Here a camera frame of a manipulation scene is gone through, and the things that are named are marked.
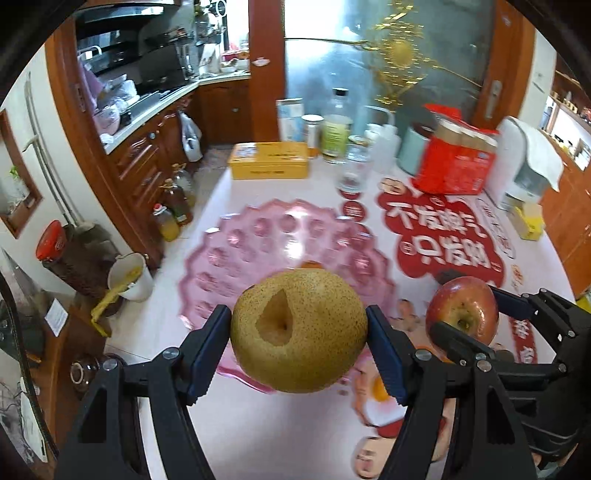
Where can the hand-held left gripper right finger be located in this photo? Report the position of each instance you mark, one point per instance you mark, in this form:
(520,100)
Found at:
(385,355)

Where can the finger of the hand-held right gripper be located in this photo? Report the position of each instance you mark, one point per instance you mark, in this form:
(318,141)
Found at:
(461,344)
(510,304)

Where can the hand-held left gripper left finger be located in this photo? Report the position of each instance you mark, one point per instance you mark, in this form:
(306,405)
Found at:
(210,350)

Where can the red apple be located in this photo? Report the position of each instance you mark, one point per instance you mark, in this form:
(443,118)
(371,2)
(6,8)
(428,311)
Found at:
(461,300)

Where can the yellow speckled pear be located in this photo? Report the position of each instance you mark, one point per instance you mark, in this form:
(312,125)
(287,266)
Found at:
(314,341)

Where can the pink plastic fruit plate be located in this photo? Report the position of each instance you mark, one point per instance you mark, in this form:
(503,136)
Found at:
(258,249)

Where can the small yellow box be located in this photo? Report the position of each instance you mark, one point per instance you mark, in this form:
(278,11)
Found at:
(528,221)

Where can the white bucket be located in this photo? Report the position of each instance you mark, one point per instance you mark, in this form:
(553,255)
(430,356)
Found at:
(136,281)

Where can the yellow plastic tool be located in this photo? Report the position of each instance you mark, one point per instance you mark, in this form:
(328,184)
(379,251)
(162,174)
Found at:
(108,302)

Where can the printed cartoon tablecloth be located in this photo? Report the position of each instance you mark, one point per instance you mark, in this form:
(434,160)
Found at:
(286,443)

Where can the dark ceramic pot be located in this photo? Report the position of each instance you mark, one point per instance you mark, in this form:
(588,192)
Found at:
(85,371)

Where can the cooking oil bottle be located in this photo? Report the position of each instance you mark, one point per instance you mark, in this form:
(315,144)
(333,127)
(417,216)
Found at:
(167,226)
(178,205)
(185,182)

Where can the red cardboard carton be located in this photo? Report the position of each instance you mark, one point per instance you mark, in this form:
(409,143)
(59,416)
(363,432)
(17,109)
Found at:
(450,170)

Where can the white countertop appliance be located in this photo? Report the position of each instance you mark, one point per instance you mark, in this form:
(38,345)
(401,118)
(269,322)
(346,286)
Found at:
(512,157)

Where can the white cloth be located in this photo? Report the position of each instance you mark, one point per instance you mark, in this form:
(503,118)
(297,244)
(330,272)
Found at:
(545,157)

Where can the mint green canister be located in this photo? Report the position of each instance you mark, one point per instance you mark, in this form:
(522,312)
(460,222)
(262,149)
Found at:
(411,150)

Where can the clear drinking glass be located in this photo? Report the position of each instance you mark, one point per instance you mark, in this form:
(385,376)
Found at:
(353,170)

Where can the dark jar with red lid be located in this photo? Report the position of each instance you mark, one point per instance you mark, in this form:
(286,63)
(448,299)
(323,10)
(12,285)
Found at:
(51,240)

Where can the yellow tin box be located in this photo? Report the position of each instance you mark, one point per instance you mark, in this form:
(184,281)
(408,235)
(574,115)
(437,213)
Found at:
(268,161)

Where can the white plastic squeeze bottle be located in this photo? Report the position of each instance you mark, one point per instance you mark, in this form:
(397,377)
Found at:
(385,147)

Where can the wooden kitchen cabinet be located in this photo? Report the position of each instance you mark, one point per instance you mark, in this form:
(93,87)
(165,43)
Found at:
(138,161)

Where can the white plastic bag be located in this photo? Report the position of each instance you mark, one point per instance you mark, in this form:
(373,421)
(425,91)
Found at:
(190,138)

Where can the glass bottle with green label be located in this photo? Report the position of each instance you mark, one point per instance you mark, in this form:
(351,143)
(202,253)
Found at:
(336,134)

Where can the metal tin can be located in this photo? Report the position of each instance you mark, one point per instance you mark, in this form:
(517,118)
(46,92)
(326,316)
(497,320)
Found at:
(313,136)

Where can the blue and white carton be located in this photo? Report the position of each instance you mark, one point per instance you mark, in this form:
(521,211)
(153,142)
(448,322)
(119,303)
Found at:
(290,120)

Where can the gold door ornament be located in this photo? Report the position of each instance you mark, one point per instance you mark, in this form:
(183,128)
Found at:
(399,55)

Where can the frosted glass door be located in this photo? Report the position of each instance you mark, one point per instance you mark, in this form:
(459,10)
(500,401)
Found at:
(323,64)

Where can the black range hood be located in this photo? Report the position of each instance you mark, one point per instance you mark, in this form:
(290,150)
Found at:
(120,27)

